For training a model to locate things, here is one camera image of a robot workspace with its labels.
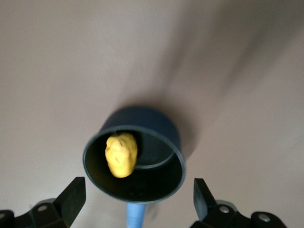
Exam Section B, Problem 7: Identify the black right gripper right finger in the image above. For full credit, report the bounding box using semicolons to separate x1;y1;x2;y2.
191;178;290;228

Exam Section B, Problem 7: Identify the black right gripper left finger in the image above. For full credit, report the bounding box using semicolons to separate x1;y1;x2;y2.
0;176;86;228

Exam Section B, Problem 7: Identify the brown table cover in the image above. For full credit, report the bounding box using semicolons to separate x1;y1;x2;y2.
0;0;304;228

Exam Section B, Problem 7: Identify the black pot with blue handle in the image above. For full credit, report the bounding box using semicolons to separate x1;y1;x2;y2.
82;105;187;228

